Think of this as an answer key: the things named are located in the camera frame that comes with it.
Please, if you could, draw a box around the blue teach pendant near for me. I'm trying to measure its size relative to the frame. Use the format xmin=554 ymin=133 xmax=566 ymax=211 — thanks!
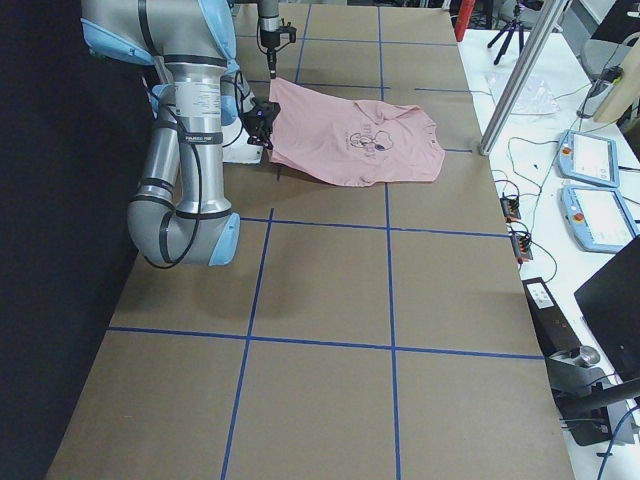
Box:
xmin=560 ymin=186 xmax=639 ymax=254

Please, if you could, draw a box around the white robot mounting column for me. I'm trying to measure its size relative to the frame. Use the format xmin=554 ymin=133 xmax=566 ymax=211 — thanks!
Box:
xmin=220 ymin=60 xmax=262 ymax=164

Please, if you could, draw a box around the blue teach pendant far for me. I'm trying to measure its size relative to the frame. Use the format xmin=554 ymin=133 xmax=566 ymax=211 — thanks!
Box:
xmin=556 ymin=130 xmax=620 ymax=188

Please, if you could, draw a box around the red cylinder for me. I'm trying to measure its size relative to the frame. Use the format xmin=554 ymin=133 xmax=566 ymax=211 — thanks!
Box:
xmin=454 ymin=0 xmax=476 ymax=42

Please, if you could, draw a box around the blue teach pendant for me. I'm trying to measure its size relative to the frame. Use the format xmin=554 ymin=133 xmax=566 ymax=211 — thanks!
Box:
xmin=560 ymin=186 xmax=639 ymax=254
xmin=556 ymin=130 xmax=620 ymax=188

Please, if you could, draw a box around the black tripod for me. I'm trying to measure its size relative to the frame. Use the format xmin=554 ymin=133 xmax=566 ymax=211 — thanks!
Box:
xmin=487 ymin=2 xmax=525 ymax=65

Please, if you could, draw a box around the aluminium frame post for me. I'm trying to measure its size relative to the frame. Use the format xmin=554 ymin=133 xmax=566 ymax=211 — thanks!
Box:
xmin=479 ymin=0 xmax=570 ymax=156

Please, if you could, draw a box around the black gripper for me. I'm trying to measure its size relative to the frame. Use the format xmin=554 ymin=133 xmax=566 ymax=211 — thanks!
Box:
xmin=257 ymin=18 xmax=297 ymax=79
xmin=241 ymin=98 xmax=280 ymax=150

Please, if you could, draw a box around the orange grey hub left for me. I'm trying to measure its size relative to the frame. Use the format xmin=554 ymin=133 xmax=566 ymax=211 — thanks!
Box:
xmin=500 ymin=195 xmax=521 ymax=223

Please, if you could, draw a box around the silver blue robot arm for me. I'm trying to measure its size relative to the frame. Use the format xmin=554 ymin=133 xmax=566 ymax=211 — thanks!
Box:
xmin=257 ymin=0 xmax=297 ymax=79
xmin=81 ymin=1 xmax=280 ymax=269

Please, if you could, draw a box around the pink Snoopy t-shirt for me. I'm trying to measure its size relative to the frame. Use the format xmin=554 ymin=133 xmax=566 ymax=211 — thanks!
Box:
xmin=269 ymin=78 xmax=445 ymax=187

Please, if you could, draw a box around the black monitor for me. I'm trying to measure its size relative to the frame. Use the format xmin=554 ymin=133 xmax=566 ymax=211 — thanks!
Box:
xmin=574 ymin=239 xmax=640 ymax=380

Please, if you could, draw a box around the orange grey hub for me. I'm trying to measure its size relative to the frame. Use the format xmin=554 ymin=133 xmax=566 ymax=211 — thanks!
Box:
xmin=500 ymin=195 xmax=521 ymax=223
xmin=510 ymin=231 xmax=533 ymax=265

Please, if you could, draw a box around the orange grey hub right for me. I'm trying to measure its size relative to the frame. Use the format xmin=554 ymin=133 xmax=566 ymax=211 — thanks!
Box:
xmin=510 ymin=231 xmax=533 ymax=265

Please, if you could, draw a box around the clear plastic bag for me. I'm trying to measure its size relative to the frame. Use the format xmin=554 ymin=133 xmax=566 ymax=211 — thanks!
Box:
xmin=485 ymin=72 xmax=560 ymax=116

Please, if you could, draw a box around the black box with label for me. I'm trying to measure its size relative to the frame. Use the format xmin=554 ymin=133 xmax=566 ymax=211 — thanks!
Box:
xmin=522 ymin=277 xmax=581 ymax=357

